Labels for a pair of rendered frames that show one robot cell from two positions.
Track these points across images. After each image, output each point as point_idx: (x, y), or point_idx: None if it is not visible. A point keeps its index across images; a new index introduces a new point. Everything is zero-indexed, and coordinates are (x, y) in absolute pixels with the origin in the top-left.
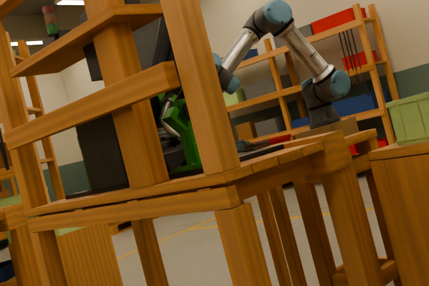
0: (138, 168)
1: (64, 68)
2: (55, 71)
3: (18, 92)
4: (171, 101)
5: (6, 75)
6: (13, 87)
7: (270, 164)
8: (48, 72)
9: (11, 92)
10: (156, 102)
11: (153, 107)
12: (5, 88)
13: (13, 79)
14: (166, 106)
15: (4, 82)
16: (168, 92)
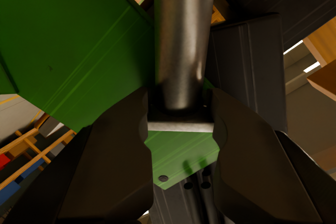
0: None
1: (324, 82)
2: (325, 73)
3: (310, 35)
4: (168, 119)
5: (334, 48)
6: (319, 39)
7: None
8: (335, 65)
9: (320, 31)
10: (216, 78)
11: (221, 44)
12: (330, 31)
13: (323, 48)
14: (194, 57)
15: (334, 38)
16: (304, 181)
